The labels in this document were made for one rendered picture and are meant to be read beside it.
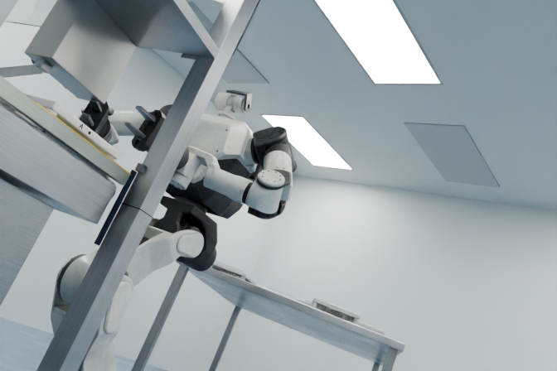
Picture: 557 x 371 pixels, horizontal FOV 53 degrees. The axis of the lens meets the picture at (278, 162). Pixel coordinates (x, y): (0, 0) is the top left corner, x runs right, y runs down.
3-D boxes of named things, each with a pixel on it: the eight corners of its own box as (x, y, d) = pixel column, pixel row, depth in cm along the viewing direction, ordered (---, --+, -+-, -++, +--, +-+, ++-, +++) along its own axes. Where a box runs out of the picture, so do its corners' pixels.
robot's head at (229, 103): (217, 118, 200) (227, 98, 203) (241, 123, 196) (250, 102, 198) (210, 109, 195) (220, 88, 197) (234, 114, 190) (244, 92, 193)
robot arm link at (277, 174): (289, 224, 162) (287, 181, 181) (298, 188, 156) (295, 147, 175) (249, 218, 161) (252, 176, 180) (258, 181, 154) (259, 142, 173)
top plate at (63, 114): (51, 108, 116) (56, 100, 116) (-24, 90, 126) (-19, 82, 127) (118, 160, 136) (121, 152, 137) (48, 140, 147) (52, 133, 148)
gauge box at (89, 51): (77, 98, 159) (109, 42, 165) (104, 104, 154) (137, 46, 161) (22, 52, 141) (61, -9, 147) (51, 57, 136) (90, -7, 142)
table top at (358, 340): (234, 305, 400) (236, 301, 401) (382, 365, 373) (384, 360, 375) (175, 261, 262) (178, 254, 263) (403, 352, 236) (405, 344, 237)
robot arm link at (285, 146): (269, 184, 182) (269, 161, 193) (296, 177, 180) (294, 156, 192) (259, 154, 176) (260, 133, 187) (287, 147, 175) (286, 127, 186)
